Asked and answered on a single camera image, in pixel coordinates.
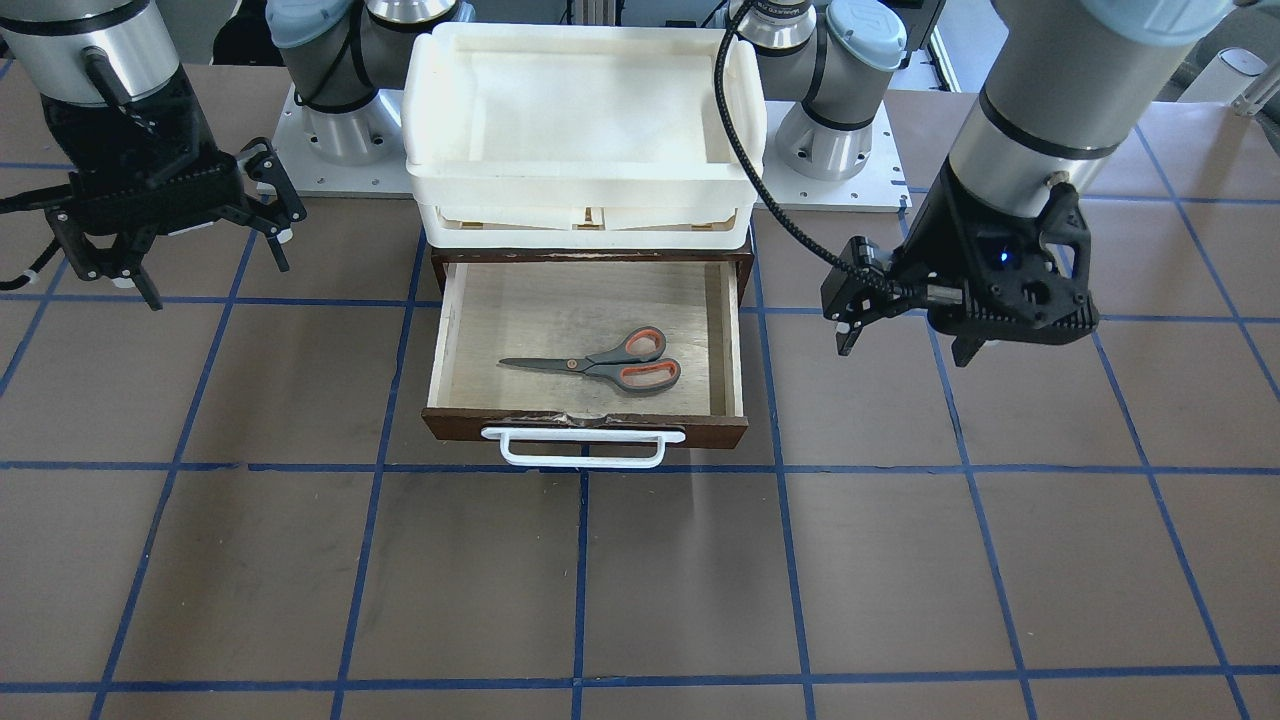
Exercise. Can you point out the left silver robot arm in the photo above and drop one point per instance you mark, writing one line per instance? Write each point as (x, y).
(1067, 87)

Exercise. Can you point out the dark wooden drawer cabinet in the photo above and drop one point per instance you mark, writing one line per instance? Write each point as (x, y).
(741, 259)

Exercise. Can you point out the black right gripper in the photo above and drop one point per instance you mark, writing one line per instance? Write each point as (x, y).
(72, 140)

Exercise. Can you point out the white plastic tray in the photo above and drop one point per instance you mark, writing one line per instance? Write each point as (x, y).
(571, 138)

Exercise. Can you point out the grey orange scissors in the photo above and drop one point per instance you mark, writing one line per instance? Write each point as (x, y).
(636, 366)

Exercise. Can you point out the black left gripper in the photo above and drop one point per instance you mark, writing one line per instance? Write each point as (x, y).
(937, 245)

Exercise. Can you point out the wooden drawer with white handle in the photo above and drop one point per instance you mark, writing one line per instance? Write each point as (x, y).
(571, 309)

